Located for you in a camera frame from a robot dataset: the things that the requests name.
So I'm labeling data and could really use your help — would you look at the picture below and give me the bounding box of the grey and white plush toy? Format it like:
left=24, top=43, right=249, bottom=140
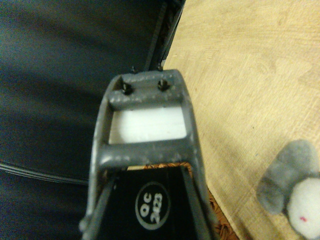
left=256, top=139, right=320, bottom=239

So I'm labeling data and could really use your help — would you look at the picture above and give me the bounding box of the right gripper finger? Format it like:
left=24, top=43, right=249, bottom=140
left=78, top=66, right=218, bottom=240

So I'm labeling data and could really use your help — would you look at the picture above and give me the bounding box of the brown wicker basket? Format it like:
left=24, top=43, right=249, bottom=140
left=127, top=161, right=240, bottom=240

